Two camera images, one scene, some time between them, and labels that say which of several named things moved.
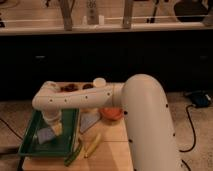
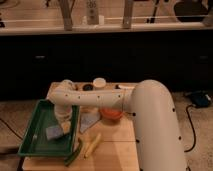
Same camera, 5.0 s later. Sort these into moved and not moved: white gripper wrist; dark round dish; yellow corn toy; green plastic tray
Moved: white gripper wrist
Not moved: green plastic tray; dark round dish; yellow corn toy
